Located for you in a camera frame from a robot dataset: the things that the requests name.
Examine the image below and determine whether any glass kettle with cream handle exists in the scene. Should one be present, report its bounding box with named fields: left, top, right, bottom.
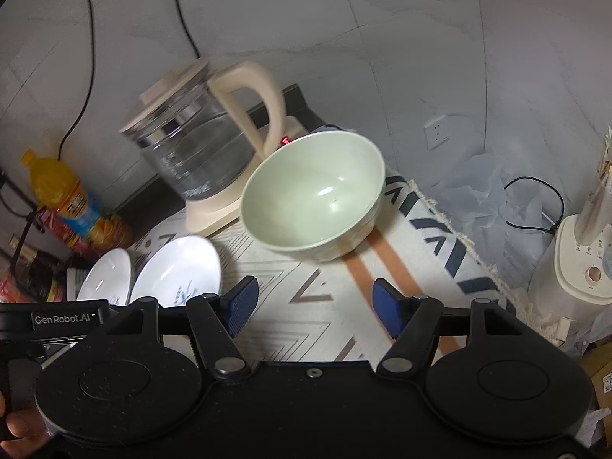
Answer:
left=119, top=56, right=286, bottom=202

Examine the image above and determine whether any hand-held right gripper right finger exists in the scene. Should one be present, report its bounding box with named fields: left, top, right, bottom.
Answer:
left=372, top=277, right=520, bottom=376

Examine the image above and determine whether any cardboard box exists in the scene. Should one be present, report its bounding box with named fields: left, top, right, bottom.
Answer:
left=579, top=339, right=612, bottom=413

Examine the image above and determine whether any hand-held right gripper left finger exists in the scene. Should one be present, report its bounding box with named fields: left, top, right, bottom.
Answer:
left=102, top=275, right=260, bottom=378

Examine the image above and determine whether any patterned tablecloth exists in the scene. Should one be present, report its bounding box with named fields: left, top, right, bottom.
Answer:
left=128, top=124, right=524, bottom=352

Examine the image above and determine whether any thin black appliance cable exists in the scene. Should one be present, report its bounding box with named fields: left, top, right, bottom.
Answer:
left=503, top=176, right=566, bottom=234

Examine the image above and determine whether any person's left hand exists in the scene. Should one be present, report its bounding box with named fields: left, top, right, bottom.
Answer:
left=0, top=389, right=49, bottom=446

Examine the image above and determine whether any orange juice bottle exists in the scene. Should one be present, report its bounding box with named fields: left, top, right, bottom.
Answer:
left=20, top=149, right=133, bottom=249

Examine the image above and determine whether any pale green bowl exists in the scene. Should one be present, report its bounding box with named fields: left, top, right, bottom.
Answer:
left=239, top=132, right=387, bottom=263

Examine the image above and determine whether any clear plastic bag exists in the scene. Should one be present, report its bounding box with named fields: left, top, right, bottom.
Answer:
left=437, top=152, right=572, bottom=271

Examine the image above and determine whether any black power cable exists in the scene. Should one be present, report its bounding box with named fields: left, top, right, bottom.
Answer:
left=57, top=0, right=95, bottom=161
left=142, top=0, right=202, bottom=59

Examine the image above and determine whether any red snack can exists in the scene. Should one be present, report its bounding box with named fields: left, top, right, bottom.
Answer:
left=36, top=205, right=99, bottom=259

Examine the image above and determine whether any white countertop appliance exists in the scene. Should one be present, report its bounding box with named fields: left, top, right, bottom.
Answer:
left=527, top=127, right=612, bottom=347

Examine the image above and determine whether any white plate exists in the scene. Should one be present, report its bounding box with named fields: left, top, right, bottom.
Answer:
left=76, top=247, right=133, bottom=308
left=129, top=235, right=223, bottom=309

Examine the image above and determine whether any white wall outlet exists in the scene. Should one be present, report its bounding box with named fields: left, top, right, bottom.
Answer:
left=424, top=114, right=453, bottom=150

